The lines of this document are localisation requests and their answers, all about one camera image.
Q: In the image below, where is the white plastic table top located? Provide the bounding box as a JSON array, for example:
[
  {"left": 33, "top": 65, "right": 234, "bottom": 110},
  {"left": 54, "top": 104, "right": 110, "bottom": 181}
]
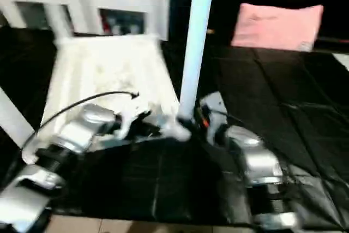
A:
[{"left": 22, "top": 34, "right": 192, "bottom": 164}]

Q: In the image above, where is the black work mat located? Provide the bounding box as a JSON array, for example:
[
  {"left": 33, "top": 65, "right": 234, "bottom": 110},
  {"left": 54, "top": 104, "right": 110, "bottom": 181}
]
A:
[{"left": 0, "top": 26, "right": 349, "bottom": 228}]

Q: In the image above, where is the pink pillow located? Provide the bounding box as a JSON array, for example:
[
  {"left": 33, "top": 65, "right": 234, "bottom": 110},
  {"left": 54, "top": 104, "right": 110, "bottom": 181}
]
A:
[{"left": 231, "top": 3, "right": 325, "bottom": 52}]

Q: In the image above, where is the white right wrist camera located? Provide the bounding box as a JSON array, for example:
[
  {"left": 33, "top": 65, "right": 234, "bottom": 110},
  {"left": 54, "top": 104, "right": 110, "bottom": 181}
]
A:
[{"left": 195, "top": 92, "right": 227, "bottom": 126}]

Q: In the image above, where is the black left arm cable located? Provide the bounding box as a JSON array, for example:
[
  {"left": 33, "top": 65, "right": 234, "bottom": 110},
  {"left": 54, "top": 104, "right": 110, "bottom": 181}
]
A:
[{"left": 21, "top": 91, "right": 140, "bottom": 153}]

